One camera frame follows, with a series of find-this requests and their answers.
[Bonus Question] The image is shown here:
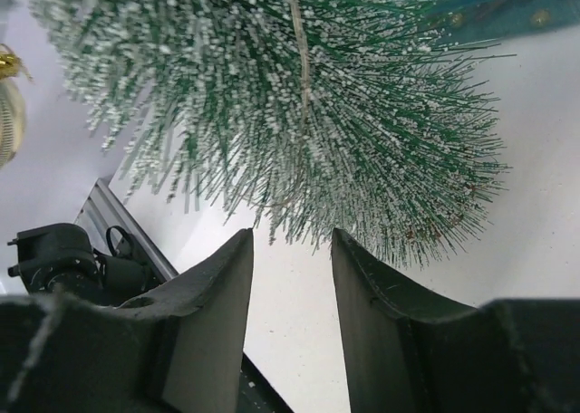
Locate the small frosted christmas tree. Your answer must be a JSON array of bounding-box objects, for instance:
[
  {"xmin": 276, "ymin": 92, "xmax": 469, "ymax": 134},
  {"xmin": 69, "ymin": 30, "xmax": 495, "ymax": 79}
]
[{"xmin": 28, "ymin": 0, "xmax": 505, "ymax": 264}]

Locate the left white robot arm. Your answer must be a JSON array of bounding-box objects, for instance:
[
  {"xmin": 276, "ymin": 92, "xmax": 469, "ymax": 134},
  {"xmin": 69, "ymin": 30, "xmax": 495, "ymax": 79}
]
[{"xmin": 7, "ymin": 223, "xmax": 161, "ymax": 306}]

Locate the silver gold bauble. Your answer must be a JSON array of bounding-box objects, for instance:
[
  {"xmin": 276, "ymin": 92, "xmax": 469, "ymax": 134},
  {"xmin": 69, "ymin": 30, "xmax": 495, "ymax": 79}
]
[{"xmin": 1, "ymin": 43, "xmax": 33, "ymax": 168}]

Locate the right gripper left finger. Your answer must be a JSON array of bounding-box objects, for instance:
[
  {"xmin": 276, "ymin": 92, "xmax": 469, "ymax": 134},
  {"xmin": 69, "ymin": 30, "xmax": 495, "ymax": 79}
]
[{"xmin": 1, "ymin": 229, "xmax": 254, "ymax": 412}]

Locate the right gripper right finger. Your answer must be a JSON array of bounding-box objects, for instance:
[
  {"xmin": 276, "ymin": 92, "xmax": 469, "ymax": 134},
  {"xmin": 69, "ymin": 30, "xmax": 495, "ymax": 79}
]
[{"xmin": 332, "ymin": 229, "xmax": 579, "ymax": 412}]

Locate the teal plastic container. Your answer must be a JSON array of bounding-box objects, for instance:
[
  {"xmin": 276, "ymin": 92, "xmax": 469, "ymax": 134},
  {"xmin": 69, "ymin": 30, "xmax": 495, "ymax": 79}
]
[{"xmin": 428, "ymin": 0, "xmax": 579, "ymax": 44}]

